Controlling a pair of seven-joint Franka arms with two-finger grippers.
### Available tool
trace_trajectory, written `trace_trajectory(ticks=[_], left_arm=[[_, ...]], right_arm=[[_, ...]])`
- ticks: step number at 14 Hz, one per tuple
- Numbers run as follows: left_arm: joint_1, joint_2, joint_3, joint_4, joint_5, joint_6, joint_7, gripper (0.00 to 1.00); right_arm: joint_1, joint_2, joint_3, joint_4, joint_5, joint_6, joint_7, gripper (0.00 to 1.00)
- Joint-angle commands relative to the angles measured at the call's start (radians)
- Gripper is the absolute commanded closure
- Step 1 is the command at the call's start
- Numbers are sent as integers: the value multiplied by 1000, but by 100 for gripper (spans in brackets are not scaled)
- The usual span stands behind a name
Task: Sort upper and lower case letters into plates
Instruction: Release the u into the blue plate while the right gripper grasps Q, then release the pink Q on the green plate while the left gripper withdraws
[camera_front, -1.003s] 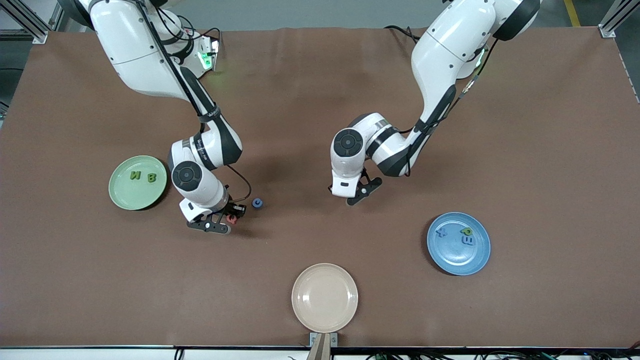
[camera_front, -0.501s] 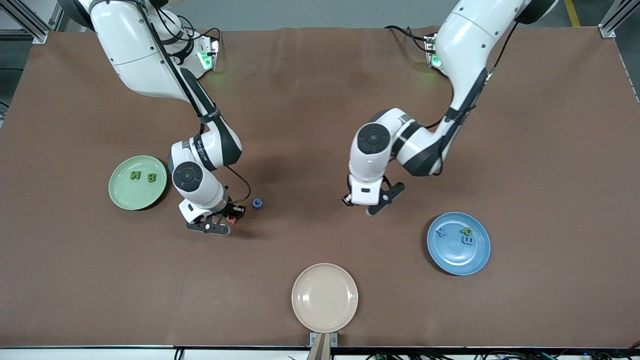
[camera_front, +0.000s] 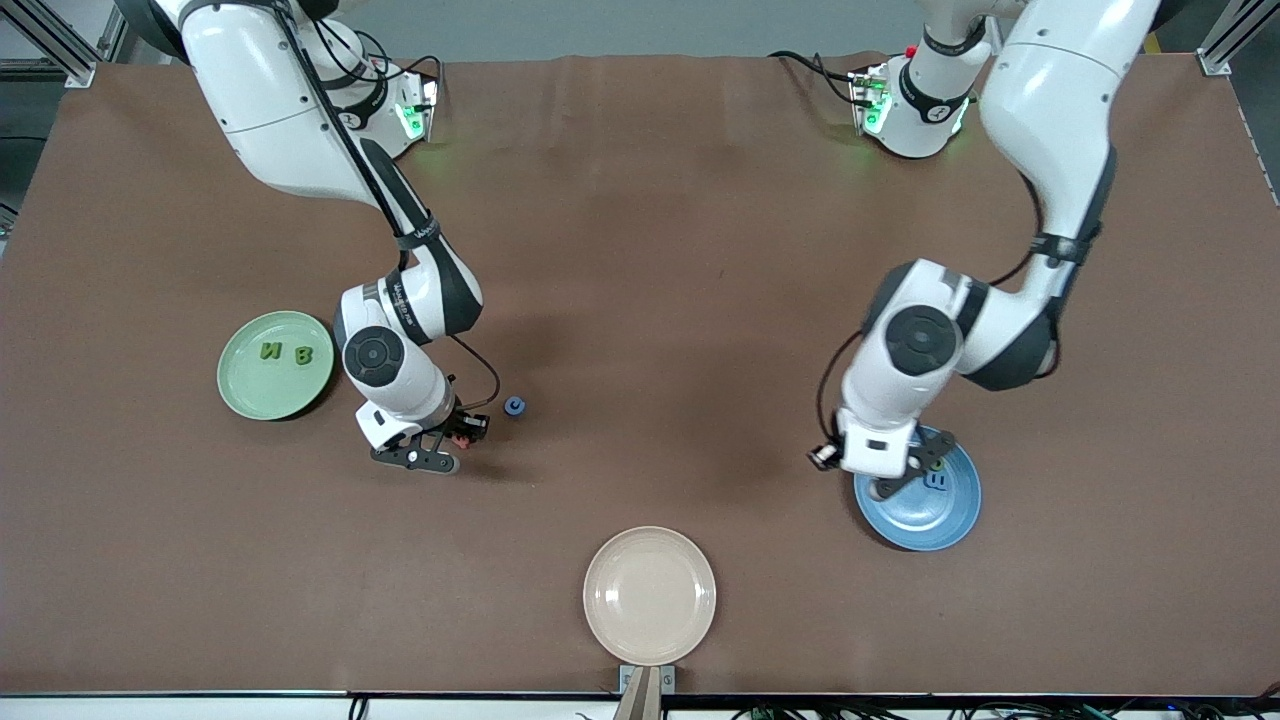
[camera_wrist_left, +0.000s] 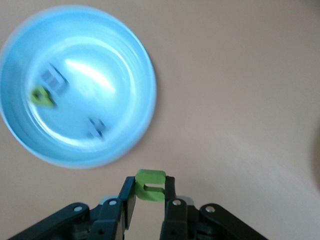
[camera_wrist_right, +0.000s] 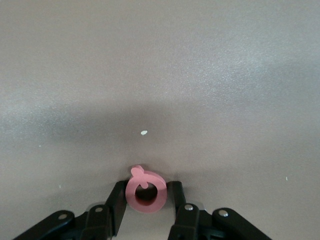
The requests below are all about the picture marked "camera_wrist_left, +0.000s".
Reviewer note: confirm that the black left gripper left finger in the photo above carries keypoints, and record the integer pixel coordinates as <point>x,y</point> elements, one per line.
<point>107,220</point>

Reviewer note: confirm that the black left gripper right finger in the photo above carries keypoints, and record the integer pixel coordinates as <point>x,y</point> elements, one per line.
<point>180,220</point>

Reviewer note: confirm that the green letter u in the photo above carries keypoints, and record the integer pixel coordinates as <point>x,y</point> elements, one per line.
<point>150,186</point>

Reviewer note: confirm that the blue letter x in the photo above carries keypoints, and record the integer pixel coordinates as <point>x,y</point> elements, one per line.
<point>96,127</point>

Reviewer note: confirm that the green letter p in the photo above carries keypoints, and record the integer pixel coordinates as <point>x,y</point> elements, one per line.
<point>41,98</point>

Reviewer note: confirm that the blue letter m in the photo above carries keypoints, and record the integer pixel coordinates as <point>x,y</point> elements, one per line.
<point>53,80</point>

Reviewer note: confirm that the brown table mat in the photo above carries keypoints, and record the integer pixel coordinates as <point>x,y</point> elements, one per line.
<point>225,87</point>

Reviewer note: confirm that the blue plate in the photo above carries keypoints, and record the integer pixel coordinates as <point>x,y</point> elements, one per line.
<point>120,75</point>

